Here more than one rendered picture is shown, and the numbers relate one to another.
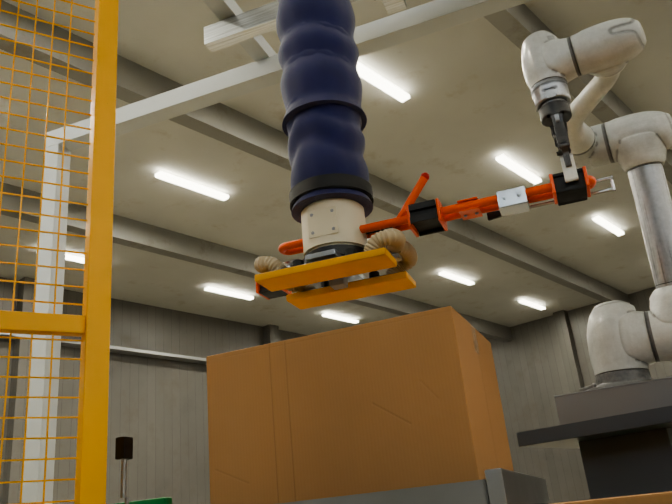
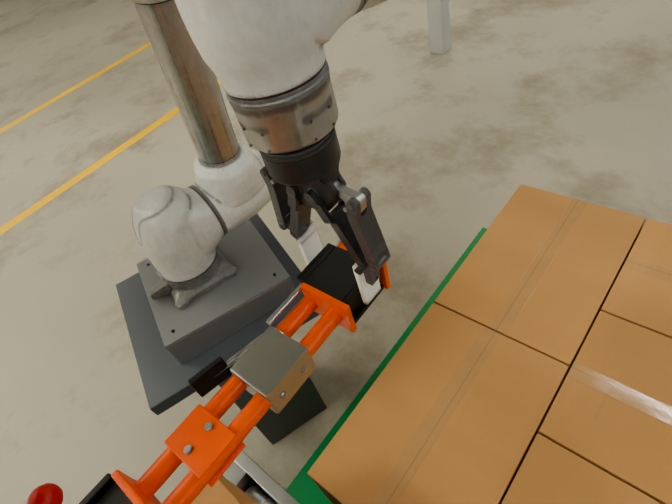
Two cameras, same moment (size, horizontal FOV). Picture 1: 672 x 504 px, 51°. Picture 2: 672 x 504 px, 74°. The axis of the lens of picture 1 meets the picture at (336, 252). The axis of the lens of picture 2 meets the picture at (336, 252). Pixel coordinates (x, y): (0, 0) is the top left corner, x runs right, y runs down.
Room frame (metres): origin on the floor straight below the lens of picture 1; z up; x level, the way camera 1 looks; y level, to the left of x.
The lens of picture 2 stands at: (1.30, -0.26, 1.68)
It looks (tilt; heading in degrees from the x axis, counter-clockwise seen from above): 46 degrees down; 303
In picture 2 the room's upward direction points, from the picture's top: 18 degrees counter-clockwise
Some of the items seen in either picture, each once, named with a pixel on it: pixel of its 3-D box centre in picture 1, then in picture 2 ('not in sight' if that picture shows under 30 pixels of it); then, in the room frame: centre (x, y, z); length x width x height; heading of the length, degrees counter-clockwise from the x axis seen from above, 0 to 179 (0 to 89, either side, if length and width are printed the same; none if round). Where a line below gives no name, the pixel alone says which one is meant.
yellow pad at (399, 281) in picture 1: (350, 286); not in sight; (1.79, -0.03, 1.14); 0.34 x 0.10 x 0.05; 72
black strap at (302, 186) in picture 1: (331, 199); not in sight; (1.70, 0.00, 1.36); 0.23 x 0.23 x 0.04
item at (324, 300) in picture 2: (569, 185); (346, 285); (1.50, -0.57, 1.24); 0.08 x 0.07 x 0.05; 72
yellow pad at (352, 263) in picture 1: (324, 264); not in sight; (1.61, 0.03, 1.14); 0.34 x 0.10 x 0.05; 72
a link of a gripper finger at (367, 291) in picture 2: (569, 167); (367, 278); (1.47, -0.56, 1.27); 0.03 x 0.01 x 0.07; 70
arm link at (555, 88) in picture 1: (551, 97); (285, 104); (1.51, -0.58, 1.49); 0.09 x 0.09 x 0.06
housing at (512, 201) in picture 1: (513, 201); (274, 368); (1.55, -0.44, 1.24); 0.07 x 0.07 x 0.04; 72
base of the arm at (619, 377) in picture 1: (616, 384); (186, 271); (2.13, -0.80, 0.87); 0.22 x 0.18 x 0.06; 57
